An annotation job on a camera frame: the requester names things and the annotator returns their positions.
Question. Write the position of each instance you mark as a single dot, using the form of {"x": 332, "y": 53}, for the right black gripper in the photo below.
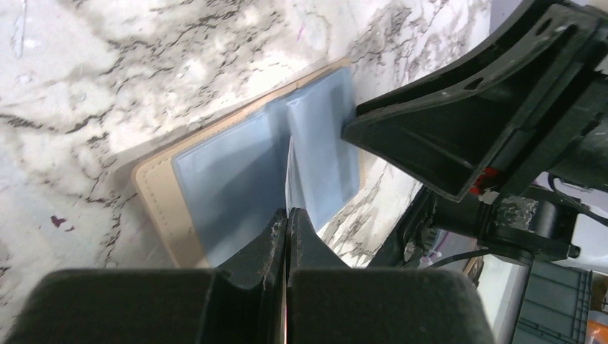
{"x": 527, "y": 99}

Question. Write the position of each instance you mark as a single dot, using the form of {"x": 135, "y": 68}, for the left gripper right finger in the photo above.
{"x": 329, "y": 302}

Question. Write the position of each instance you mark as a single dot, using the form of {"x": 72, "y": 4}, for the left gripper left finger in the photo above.
{"x": 238, "y": 302}

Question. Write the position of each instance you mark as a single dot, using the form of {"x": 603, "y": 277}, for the beige card holder wallet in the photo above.
{"x": 210, "y": 194}

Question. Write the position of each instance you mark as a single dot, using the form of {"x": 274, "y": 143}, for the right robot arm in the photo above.
{"x": 538, "y": 225}

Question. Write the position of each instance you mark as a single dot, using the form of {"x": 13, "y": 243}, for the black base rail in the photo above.
{"x": 405, "y": 241}

